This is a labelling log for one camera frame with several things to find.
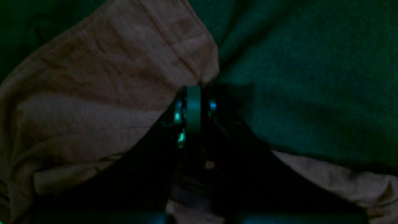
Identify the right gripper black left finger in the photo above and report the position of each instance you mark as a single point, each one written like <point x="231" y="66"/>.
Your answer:
<point x="133" y="190"/>

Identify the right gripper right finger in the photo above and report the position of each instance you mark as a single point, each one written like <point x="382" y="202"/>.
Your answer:
<point x="256" y="187"/>

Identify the red long-sleeve T-shirt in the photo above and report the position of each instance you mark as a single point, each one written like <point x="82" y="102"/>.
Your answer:
<point x="80" y="102"/>

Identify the black table cloth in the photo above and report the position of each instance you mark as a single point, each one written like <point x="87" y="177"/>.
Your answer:
<point x="316" y="76"/>

